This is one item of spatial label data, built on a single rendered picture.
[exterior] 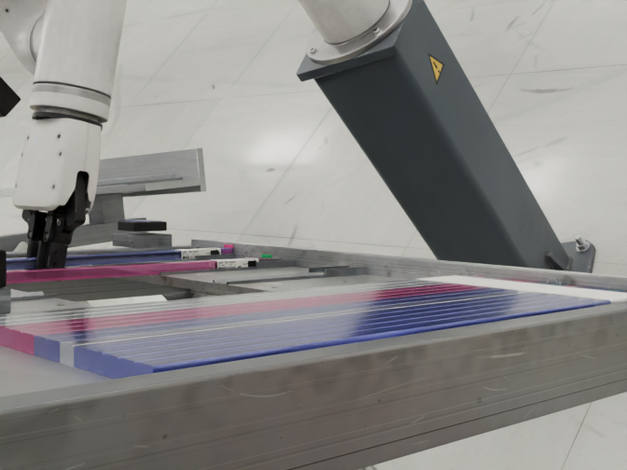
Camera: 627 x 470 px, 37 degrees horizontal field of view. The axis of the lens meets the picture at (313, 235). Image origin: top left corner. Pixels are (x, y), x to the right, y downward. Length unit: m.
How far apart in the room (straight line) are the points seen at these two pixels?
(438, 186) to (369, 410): 1.14
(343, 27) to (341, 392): 1.04
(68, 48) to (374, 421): 0.64
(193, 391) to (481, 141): 1.27
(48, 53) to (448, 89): 0.74
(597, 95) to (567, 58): 0.21
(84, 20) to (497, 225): 0.88
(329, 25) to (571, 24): 1.24
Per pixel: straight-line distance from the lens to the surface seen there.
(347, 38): 1.48
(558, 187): 2.12
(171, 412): 0.41
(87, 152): 1.01
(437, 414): 0.54
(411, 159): 1.58
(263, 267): 1.07
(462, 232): 1.69
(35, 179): 1.03
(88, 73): 1.03
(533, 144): 2.27
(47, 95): 1.03
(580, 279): 0.87
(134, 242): 1.20
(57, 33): 1.04
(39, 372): 0.49
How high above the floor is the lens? 1.34
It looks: 33 degrees down
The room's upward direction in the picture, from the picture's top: 38 degrees counter-clockwise
